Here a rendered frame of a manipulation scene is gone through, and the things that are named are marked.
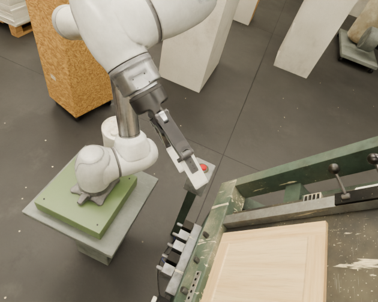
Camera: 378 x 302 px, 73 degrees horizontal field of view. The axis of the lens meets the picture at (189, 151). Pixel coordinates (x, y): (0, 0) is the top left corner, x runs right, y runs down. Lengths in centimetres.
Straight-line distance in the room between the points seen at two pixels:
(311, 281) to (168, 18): 83
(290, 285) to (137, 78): 80
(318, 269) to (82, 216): 100
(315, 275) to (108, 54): 85
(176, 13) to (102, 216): 103
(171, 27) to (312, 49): 415
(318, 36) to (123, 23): 416
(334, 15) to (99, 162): 390
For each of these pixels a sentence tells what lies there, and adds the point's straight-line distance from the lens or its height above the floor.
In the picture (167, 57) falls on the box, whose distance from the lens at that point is 343.
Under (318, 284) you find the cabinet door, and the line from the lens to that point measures 95.
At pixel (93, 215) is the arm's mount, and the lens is 135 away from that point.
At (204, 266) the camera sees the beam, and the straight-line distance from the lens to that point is 123.
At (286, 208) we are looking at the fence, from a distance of 115.
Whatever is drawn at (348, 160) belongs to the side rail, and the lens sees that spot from 122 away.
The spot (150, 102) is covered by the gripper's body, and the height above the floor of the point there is 172.
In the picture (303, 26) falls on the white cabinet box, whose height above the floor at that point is 70.
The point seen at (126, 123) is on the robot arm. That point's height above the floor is 120.
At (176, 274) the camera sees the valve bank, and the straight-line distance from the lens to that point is 136.
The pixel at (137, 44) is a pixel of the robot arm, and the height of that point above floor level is 179.
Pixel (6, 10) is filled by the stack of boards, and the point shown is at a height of 32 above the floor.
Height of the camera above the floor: 204
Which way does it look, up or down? 49 degrees down
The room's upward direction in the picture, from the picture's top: 18 degrees clockwise
